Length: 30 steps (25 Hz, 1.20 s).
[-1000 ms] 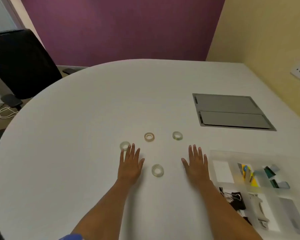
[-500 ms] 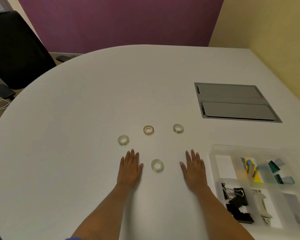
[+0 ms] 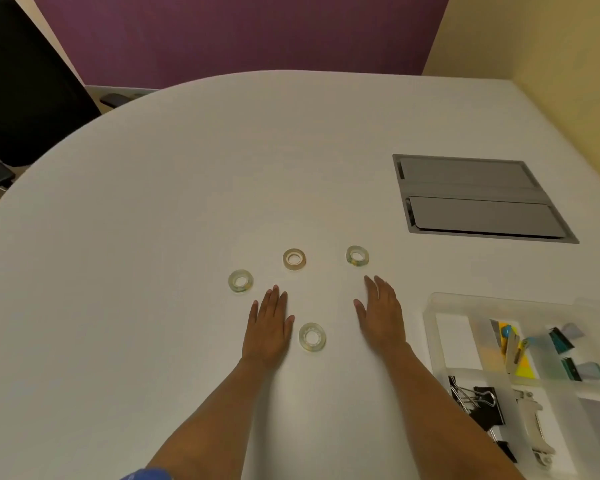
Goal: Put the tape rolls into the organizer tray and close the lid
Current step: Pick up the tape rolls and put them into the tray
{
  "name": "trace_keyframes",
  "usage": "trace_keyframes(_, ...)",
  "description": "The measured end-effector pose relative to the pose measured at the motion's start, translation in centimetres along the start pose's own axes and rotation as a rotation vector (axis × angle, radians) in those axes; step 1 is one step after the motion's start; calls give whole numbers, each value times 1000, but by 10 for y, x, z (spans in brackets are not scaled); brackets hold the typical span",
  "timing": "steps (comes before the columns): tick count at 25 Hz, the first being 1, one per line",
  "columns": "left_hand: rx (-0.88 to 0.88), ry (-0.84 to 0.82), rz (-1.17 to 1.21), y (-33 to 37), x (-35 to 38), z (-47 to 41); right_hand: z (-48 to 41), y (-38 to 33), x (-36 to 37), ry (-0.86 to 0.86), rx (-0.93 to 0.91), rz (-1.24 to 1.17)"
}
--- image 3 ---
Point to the person's left middle finger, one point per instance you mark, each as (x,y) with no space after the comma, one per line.
(274,299)

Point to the grey table power hatch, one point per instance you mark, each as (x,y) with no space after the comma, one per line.
(485,214)

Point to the person's left forearm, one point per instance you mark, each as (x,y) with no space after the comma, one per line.
(215,419)

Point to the clear plastic organizer tray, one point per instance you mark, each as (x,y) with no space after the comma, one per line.
(455,339)

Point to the blue sleeve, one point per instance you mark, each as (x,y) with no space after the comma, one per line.
(146,475)

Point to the black binder clip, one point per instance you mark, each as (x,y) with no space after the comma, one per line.
(480,402)

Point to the person's right middle finger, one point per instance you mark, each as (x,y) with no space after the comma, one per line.
(380,290)

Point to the person's right thumb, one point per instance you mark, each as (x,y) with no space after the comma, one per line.
(360,310)

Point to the person's right hand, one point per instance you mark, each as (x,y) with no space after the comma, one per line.
(383,317)

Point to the person's left thumb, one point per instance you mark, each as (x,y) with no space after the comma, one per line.
(289,323)

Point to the person's left hand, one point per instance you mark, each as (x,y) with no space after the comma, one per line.
(267,332)

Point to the person's left little finger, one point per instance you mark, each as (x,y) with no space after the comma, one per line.
(253,312)

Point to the black office chair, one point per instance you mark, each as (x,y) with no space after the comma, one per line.
(25,79)

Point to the tan core clear tape roll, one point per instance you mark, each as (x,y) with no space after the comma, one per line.
(294,259)

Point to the yellow sticky notes pad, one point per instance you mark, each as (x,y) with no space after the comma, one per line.
(522,362)

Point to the teal binder clip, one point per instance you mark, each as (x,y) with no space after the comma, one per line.
(562,338)
(584,370)

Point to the silver staple remover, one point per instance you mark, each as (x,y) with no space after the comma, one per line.
(536,424)

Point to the wooden clothespin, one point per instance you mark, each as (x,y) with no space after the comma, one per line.
(512,347)

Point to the person's right forearm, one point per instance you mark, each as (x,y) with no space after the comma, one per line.
(440,419)

